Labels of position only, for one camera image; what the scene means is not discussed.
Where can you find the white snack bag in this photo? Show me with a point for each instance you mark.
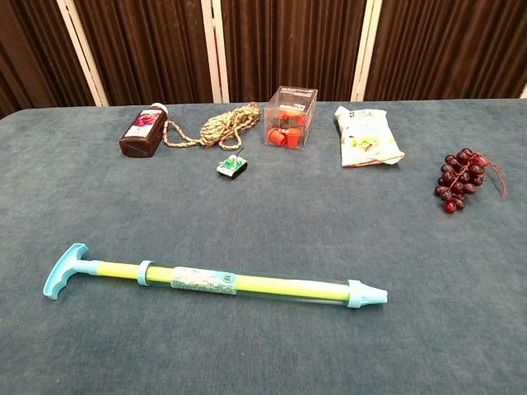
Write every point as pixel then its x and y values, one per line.
pixel 366 140

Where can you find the dark red plastic grape bunch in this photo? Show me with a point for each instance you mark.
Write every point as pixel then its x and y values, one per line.
pixel 457 181

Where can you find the clear box with red cups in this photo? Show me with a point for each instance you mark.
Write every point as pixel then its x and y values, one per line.
pixel 288 123

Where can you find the brown curtain screen panel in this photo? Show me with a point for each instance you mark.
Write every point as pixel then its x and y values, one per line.
pixel 444 45
pixel 288 41
pixel 144 45
pixel 24 49

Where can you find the dark red juice bottle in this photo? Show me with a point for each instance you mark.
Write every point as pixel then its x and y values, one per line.
pixel 142 131

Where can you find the yellow-green clear tube water squirter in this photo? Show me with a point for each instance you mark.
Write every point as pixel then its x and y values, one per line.
pixel 366 293

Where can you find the blue carpet table cover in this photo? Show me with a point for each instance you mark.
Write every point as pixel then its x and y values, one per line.
pixel 247 349

